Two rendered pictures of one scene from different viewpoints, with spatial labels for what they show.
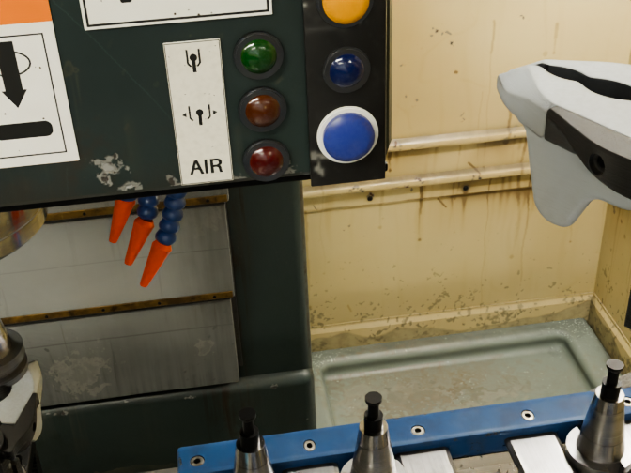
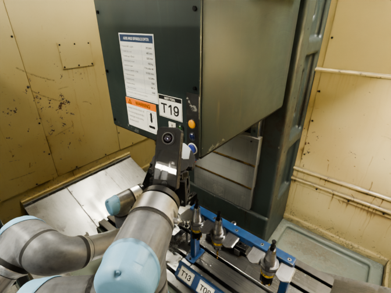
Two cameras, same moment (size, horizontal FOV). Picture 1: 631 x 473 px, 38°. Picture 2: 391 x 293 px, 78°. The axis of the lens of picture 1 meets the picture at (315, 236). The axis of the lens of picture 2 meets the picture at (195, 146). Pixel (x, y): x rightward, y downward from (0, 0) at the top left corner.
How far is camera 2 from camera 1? 0.51 m
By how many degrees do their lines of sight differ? 40
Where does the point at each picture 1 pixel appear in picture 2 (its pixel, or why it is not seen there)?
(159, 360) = (233, 195)
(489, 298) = (348, 238)
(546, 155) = not seen: hidden behind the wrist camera
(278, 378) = (259, 215)
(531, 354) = (355, 263)
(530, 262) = (366, 235)
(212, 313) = (246, 191)
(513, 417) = (258, 242)
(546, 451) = (258, 254)
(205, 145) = not seen: hidden behind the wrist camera
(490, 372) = (336, 258)
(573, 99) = not seen: hidden behind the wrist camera
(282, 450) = (209, 215)
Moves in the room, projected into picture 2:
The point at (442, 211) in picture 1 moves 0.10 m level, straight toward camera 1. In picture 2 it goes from (338, 204) to (330, 210)
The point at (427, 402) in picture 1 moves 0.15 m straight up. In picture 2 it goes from (309, 252) to (314, 236)
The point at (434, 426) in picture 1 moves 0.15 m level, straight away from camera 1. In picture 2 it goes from (240, 231) to (265, 216)
